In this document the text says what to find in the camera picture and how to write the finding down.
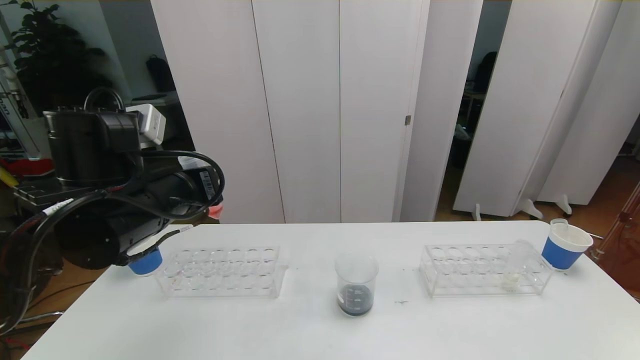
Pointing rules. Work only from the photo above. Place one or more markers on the red box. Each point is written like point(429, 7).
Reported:
point(25, 167)

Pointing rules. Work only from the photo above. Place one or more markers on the clear glass beaker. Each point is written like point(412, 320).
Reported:
point(356, 302)

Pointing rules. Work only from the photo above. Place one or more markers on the black backpack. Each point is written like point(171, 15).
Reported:
point(160, 75)

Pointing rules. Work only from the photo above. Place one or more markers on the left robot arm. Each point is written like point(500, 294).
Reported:
point(90, 150)

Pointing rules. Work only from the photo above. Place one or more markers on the white machine base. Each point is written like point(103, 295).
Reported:
point(25, 135)

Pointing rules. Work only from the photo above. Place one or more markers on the test tube with red liquid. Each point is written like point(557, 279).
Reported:
point(215, 212)
point(558, 226)

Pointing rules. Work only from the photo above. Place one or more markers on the metal chair frame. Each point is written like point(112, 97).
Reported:
point(40, 317)

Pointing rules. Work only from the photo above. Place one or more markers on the blue white paper cup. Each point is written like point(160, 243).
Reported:
point(147, 264)
point(560, 252)

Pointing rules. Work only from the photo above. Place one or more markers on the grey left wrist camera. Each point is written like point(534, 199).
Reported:
point(150, 122)

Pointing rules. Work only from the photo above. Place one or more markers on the white folding partition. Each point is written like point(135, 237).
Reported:
point(525, 100)
point(325, 100)

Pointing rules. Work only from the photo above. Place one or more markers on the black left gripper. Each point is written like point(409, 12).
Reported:
point(206, 183)

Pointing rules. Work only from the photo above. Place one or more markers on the clear plastic test tube rack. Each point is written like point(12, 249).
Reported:
point(220, 270)
point(475, 280)

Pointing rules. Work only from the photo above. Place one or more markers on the black office chair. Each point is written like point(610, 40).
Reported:
point(484, 70)

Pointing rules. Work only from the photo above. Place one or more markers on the test tube with pale liquid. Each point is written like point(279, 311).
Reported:
point(511, 280)

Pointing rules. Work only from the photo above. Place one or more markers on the white standing desk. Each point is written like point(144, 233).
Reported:
point(170, 97)

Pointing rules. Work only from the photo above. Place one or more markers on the dark green potted plant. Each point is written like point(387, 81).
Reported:
point(50, 65)

